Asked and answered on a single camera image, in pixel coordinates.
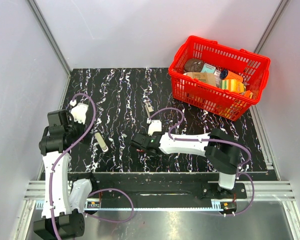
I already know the white stapler base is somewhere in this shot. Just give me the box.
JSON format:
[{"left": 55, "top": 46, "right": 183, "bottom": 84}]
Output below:
[{"left": 144, "top": 101, "right": 154, "bottom": 118}]

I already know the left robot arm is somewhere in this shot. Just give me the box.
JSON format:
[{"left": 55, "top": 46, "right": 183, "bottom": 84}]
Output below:
[{"left": 33, "top": 105, "right": 99, "bottom": 240}]

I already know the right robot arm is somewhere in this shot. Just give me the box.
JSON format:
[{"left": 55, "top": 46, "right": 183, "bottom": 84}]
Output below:
[{"left": 130, "top": 129, "right": 241, "bottom": 198}]

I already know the cardboard box in basket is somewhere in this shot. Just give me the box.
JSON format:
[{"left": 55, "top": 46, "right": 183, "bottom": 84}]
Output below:
[{"left": 183, "top": 72, "right": 217, "bottom": 87}]

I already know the brown round package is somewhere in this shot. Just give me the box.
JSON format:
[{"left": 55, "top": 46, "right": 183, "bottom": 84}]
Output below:
[{"left": 183, "top": 58, "right": 205, "bottom": 73}]

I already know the teal small box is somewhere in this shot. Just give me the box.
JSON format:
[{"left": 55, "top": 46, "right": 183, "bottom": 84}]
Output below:
[{"left": 201, "top": 63, "right": 216, "bottom": 74}]

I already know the red shopping basket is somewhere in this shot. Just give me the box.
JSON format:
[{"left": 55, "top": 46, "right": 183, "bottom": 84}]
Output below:
[{"left": 168, "top": 35, "right": 271, "bottom": 121}]

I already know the blue cap bottle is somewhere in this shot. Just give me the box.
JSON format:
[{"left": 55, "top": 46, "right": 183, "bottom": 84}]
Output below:
[{"left": 219, "top": 69, "right": 230, "bottom": 80}]

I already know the orange green carton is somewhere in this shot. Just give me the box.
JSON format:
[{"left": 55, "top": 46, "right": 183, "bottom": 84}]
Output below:
[{"left": 220, "top": 79, "right": 246, "bottom": 94}]

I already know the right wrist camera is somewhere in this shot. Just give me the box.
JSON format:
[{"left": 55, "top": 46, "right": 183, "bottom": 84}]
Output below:
[{"left": 147, "top": 118, "right": 162, "bottom": 136}]

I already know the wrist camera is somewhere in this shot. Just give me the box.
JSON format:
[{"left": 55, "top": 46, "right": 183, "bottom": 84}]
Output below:
[
  {"left": 147, "top": 118, "right": 162, "bottom": 136},
  {"left": 69, "top": 100, "right": 89, "bottom": 124}
]

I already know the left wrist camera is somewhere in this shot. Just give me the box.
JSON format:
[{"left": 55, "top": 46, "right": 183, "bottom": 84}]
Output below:
[{"left": 69, "top": 100, "right": 89, "bottom": 124}]

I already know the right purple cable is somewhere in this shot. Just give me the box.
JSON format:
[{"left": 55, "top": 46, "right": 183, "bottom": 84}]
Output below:
[{"left": 148, "top": 107, "right": 256, "bottom": 217}]

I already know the purple cable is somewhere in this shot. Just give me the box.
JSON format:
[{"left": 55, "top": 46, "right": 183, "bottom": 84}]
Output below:
[
  {"left": 49, "top": 92, "right": 135, "bottom": 240},
  {"left": 148, "top": 107, "right": 256, "bottom": 217}
]

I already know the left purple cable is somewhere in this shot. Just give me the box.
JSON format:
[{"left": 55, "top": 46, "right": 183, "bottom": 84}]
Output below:
[{"left": 49, "top": 92, "right": 135, "bottom": 240}]

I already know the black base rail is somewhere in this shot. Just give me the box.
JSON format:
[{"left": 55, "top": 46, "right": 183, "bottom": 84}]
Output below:
[{"left": 64, "top": 171, "right": 248, "bottom": 201}]

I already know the aluminium frame rail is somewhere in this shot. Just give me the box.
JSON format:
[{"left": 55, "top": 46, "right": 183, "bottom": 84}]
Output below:
[{"left": 24, "top": 180, "right": 296, "bottom": 212}]

